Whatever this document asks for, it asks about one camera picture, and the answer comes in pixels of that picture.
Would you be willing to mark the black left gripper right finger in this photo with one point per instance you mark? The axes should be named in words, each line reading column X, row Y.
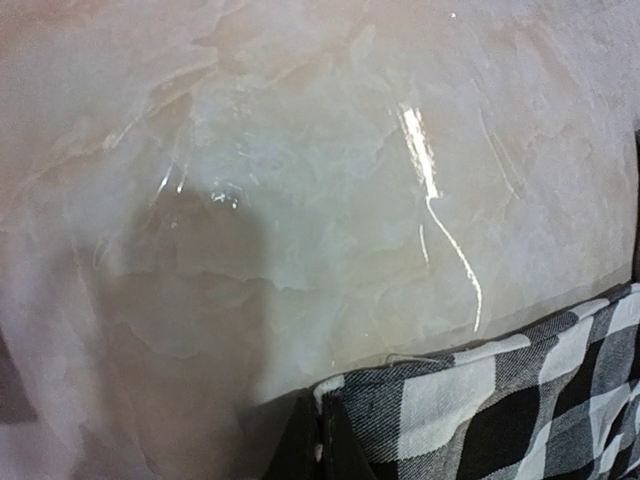
column 342, row 457

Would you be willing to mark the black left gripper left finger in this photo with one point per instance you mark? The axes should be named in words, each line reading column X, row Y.
column 295, row 454

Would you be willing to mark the black white checked shirt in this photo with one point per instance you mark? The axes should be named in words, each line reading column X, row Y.
column 557, row 400

